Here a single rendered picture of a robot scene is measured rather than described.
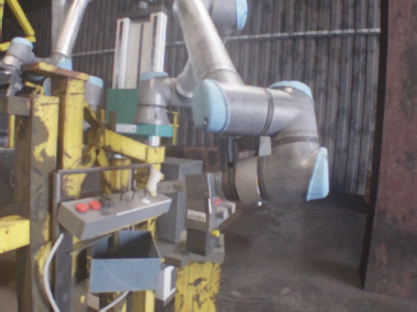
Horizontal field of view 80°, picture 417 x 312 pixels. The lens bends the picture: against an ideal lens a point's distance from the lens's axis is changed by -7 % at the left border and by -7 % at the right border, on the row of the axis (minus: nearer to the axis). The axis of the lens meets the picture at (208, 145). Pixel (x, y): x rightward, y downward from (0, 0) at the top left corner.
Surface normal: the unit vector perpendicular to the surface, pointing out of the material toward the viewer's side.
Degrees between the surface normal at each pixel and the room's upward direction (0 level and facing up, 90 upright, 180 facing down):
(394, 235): 90
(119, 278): 94
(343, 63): 90
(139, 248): 94
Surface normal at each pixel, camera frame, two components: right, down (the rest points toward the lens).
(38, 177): 0.91, 0.07
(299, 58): -0.40, 0.01
